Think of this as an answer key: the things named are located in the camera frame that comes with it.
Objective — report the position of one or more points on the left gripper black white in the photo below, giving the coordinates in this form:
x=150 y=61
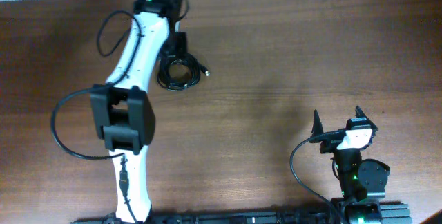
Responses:
x=181 y=50

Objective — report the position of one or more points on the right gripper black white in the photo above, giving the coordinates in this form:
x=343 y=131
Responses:
x=329 y=146

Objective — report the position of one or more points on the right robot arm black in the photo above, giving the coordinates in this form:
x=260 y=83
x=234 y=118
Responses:
x=362 y=181

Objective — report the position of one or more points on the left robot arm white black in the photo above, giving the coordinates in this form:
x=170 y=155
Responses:
x=123 y=116

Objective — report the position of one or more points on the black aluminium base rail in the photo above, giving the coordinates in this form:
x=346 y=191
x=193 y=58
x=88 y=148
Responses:
x=396 y=213

